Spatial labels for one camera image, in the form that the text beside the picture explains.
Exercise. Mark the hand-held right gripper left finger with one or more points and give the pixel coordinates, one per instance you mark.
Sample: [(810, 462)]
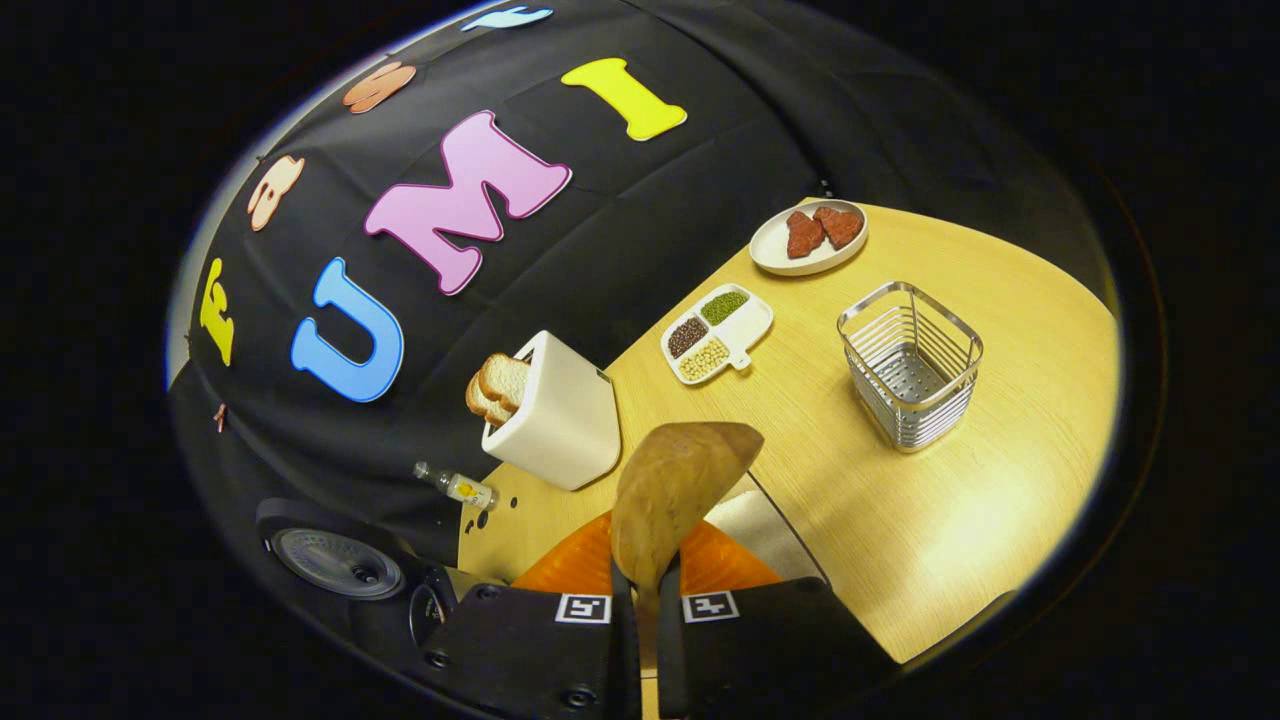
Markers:
[(520, 650)]

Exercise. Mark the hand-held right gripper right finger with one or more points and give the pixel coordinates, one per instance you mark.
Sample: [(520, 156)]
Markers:
[(780, 650)]

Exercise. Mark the wooden spoon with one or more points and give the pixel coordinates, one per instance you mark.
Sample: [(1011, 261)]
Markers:
[(680, 480)]

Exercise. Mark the black and silver rice cooker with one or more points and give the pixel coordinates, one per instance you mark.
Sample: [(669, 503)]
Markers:
[(335, 560)]

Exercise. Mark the clear plastic container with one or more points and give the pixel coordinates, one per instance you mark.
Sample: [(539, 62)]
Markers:
[(815, 565)]

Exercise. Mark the small glass bottle yellow label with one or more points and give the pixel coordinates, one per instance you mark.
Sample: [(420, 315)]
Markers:
[(465, 488)]

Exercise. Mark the white toaster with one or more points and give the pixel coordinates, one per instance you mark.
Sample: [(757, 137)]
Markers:
[(560, 420)]

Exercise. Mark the bread slice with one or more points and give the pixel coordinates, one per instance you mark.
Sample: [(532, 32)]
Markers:
[(505, 378), (482, 405)]

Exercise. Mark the pile of pale soybeans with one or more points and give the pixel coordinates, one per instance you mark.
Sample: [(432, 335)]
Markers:
[(703, 359)]

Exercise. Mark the pile of dark beans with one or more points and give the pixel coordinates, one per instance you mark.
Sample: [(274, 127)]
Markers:
[(687, 337)]

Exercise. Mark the white divided dish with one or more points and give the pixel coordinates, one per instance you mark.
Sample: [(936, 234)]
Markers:
[(748, 325)]

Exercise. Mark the pile of green beans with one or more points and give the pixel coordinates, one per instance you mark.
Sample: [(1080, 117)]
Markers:
[(724, 307)]

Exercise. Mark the white round plate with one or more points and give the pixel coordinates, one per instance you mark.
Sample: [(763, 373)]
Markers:
[(770, 255)]

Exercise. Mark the red meat slice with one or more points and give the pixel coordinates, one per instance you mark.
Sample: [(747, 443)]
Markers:
[(840, 226), (803, 235)]

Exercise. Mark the black backdrop cloth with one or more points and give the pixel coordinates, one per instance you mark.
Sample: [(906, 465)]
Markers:
[(640, 210)]

